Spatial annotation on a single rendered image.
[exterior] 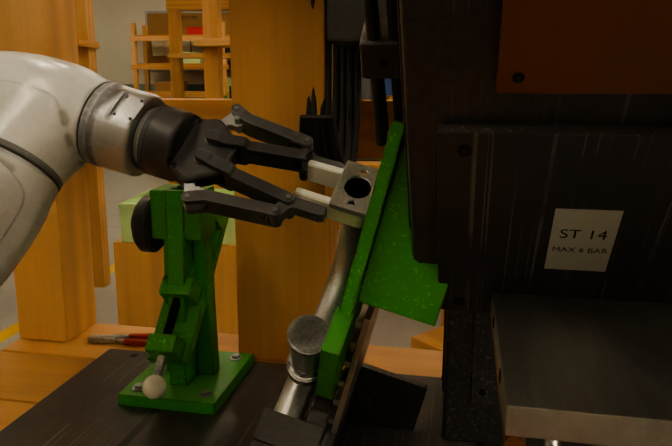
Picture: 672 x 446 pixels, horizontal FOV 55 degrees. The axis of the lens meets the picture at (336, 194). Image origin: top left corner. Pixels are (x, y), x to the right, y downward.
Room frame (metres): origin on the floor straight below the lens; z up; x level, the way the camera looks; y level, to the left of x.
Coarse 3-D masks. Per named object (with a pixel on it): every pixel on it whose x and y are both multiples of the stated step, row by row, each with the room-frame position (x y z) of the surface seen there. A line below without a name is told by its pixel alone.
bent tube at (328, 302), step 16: (352, 176) 0.62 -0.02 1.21; (368, 176) 0.62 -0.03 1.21; (336, 192) 0.60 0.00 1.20; (352, 192) 0.64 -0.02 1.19; (368, 192) 0.63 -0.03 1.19; (336, 208) 0.60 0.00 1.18; (352, 208) 0.59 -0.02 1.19; (352, 240) 0.65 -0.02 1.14; (336, 256) 0.67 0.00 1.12; (352, 256) 0.67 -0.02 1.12; (336, 272) 0.67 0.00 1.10; (336, 288) 0.67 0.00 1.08; (320, 304) 0.66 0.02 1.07; (336, 304) 0.66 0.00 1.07; (288, 384) 0.59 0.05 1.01; (288, 400) 0.58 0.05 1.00; (304, 400) 0.58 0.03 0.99
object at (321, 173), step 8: (312, 160) 0.64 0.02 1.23; (312, 168) 0.64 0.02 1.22; (320, 168) 0.63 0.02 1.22; (328, 168) 0.63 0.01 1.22; (336, 168) 0.63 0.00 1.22; (312, 176) 0.65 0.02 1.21; (320, 176) 0.64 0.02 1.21; (328, 176) 0.64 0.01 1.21; (336, 176) 0.63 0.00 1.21; (328, 184) 0.65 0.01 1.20; (336, 184) 0.64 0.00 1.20
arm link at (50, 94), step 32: (0, 64) 0.66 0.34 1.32; (32, 64) 0.66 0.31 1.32; (64, 64) 0.67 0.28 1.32; (0, 96) 0.64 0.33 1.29; (32, 96) 0.63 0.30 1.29; (64, 96) 0.64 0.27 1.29; (0, 128) 0.61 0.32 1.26; (32, 128) 0.62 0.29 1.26; (64, 128) 0.64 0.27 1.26; (32, 160) 0.61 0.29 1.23; (64, 160) 0.64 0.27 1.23
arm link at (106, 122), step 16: (96, 96) 0.64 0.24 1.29; (112, 96) 0.65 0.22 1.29; (128, 96) 0.65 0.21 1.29; (144, 96) 0.65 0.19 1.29; (96, 112) 0.64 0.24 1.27; (112, 112) 0.64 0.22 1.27; (128, 112) 0.64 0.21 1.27; (144, 112) 0.65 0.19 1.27; (80, 128) 0.64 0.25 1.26; (96, 128) 0.63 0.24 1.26; (112, 128) 0.63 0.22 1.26; (128, 128) 0.63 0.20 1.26; (80, 144) 0.64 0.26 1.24; (96, 144) 0.63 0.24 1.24; (112, 144) 0.63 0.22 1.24; (128, 144) 0.63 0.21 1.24; (96, 160) 0.65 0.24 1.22; (112, 160) 0.64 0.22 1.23; (128, 160) 0.64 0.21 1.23
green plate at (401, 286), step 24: (384, 168) 0.51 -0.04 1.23; (384, 192) 0.51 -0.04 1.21; (384, 216) 0.52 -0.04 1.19; (408, 216) 0.52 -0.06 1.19; (360, 240) 0.52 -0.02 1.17; (384, 240) 0.52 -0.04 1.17; (408, 240) 0.52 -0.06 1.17; (360, 264) 0.52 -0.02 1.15; (384, 264) 0.52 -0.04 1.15; (408, 264) 0.52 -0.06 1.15; (432, 264) 0.52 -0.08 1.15; (360, 288) 0.53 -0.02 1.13; (384, 288) 0.52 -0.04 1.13; (408, 288) 0.52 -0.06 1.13; (432, 288) 0.52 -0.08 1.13; (408, 312) 0.52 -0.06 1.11; (432, 312) 0.52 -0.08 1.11
